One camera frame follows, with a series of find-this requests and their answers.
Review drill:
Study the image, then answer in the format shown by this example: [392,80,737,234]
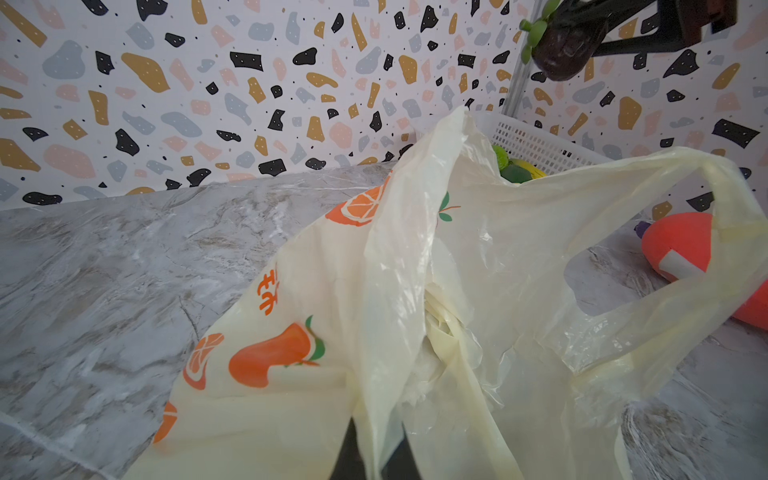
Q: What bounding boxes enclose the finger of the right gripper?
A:
[554,0,655,27]
[590,17,703,58]

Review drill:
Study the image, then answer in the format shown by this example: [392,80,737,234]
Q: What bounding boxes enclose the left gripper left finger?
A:
[329,420,366,480]

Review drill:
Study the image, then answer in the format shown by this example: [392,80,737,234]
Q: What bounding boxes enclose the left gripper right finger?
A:
[381,428,421,480]

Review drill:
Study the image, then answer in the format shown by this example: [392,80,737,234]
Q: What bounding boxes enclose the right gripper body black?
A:
[656,0,738,45]

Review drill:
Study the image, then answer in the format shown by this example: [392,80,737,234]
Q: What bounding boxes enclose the yellow translucent plastic bag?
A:
[127,108,767,479]

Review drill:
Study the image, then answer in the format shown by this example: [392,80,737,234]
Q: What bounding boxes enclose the dark green avocado toy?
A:
[500,163,533,184]

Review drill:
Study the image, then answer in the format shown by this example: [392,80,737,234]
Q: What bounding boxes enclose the bright green fruit toy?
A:
[493,145,510,172]

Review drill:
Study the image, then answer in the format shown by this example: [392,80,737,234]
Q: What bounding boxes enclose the white plastic mesh basket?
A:
[472,112,611,175]

